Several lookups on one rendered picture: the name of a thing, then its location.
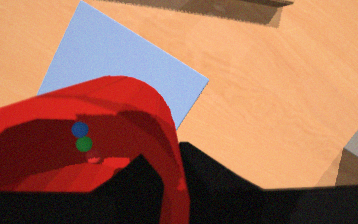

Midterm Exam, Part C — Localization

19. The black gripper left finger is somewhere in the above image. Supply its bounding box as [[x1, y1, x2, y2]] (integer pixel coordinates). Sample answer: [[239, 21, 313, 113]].
[[0, 154, 164, 224]]

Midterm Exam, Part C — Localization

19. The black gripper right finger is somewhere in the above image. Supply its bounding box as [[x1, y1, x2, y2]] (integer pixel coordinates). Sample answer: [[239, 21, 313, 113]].
[[179, 141, 358, 224]]

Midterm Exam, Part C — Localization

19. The blue ball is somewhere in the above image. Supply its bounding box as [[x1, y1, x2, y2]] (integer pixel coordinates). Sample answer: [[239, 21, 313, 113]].
[[72, 122, 89, 138]]

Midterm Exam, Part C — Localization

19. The red cup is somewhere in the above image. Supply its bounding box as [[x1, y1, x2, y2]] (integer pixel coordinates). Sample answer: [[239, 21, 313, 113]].
[[0, 75, 190, 224]]

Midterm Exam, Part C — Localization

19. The green marble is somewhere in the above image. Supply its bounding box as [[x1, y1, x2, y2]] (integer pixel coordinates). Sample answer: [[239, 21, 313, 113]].
[[76, 136, 93, 151]]

